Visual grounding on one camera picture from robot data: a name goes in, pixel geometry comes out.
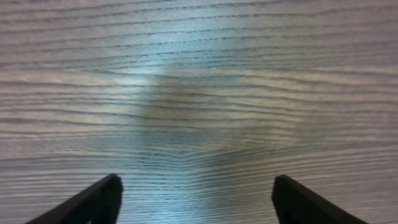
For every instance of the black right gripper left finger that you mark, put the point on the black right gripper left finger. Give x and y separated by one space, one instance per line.
98 204

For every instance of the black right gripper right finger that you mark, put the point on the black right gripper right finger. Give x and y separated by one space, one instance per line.
296 204

